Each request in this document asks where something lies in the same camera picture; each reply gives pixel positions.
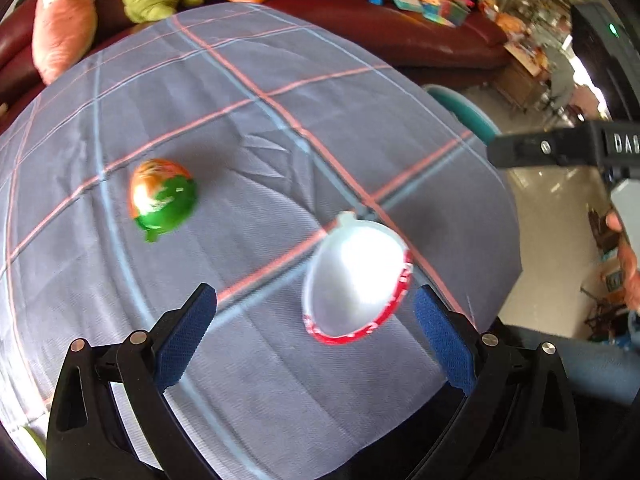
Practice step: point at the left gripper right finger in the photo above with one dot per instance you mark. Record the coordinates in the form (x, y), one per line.
(517, 419)

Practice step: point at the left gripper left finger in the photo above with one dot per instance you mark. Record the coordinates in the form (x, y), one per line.
(86, 437)

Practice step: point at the white red egg shell half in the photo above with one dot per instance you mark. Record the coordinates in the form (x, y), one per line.
(356, 280)

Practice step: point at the orange green toy egg half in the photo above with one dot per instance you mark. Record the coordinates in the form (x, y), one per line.
(162, 195)

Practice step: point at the teal trash bin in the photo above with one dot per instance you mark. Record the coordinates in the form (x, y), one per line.
(466, 112)

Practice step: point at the person's right hand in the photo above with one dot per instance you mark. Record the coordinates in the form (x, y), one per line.
(628, 263)

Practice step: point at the wooden side table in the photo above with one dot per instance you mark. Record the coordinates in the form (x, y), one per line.
(522, 82)

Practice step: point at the person's blue jeans leg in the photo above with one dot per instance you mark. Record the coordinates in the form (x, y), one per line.
(601, 370)

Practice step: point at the colourful book stack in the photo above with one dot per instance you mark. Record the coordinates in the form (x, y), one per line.
(452, 13)

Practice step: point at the dark red leather sofa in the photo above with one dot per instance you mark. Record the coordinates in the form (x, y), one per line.
(424, 51)

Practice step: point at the plaid purple tablecloth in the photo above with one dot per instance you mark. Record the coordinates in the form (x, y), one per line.
(283, 126)

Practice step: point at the pink watermelon plush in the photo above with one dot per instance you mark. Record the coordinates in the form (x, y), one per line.
(63, 33)

